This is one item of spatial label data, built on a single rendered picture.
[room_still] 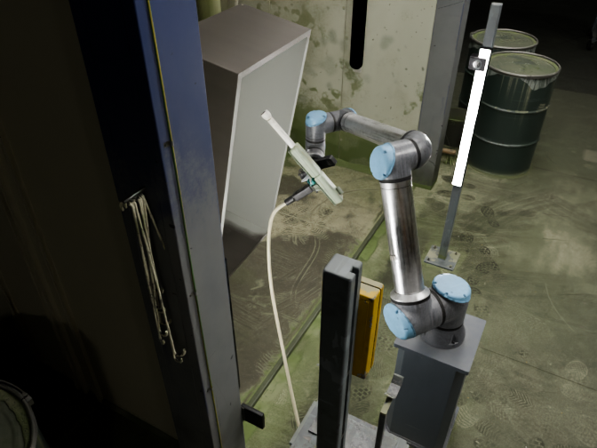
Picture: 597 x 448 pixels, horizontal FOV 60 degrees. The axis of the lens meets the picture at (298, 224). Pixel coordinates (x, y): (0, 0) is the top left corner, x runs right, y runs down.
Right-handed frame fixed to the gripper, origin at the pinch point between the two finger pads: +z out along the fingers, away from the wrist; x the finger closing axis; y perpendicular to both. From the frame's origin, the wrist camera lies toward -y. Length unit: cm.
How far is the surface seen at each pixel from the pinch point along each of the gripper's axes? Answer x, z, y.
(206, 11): 64, -176, 53
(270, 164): -5, -59, 37
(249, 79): 36, -63, 17
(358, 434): -39, 87, 7
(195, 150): 58, 69, -10
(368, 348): 10, 103, -27
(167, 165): 62, 78, -7
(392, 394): -19, 93, -16
